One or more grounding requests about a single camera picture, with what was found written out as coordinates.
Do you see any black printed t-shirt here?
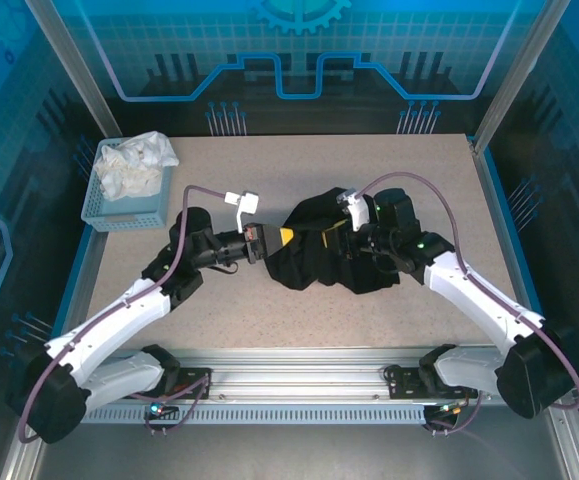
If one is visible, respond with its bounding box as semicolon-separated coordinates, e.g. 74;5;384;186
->
263;186;401;296

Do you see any light blue plastic basket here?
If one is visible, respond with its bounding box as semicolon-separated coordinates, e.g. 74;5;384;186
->
79;138;174;232

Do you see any blue table edge strip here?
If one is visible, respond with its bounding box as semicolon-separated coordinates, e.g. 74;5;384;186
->
56;227;99;321
479;147;550;331

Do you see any crumpled white cloth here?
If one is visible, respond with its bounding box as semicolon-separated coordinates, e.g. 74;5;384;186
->
92;130;180;202

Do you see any small circuit board with LEDs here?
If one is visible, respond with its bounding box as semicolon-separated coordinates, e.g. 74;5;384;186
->
144;397;180;422
424;399;470;426

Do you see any aluminium rail beam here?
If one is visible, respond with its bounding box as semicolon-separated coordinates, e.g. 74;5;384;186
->
33;347;568;407

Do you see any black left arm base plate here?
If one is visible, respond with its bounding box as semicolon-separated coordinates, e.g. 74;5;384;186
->
168;366;214;401

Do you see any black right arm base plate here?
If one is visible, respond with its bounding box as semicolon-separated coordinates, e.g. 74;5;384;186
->
385;364;481;401

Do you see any grey slotted cable duct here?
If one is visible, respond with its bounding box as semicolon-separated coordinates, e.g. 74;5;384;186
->
81;404;429;426

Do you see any aluminium frame post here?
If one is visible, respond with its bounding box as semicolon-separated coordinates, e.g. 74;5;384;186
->
472;0;573;157
22;0;123;140

